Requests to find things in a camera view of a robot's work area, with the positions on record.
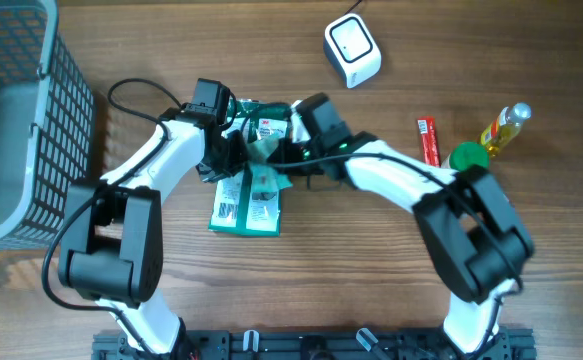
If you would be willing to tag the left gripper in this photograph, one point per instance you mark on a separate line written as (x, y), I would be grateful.
(238, 150)

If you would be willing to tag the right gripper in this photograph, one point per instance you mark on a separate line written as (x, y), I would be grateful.
(281, 152)

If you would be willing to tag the green 3M sponge package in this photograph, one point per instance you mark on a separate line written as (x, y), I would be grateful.
(237, 209)

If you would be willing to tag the red white tube packet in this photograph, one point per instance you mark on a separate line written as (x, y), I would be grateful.
(428, 137)

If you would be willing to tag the green lid jar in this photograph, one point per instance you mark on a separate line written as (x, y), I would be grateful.
(466, 155)

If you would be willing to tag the yellow liquid bottle grey cap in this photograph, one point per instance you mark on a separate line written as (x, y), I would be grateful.
(504, 128)

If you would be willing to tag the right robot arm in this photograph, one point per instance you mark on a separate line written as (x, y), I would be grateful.
(474, 237)

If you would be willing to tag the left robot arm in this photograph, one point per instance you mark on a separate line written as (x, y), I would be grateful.
(111, 242)

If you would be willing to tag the white barcode scanner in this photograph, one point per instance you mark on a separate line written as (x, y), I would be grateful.
(351, 50)

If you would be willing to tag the grey plastic shopping basket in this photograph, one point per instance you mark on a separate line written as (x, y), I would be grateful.
(47, 122)

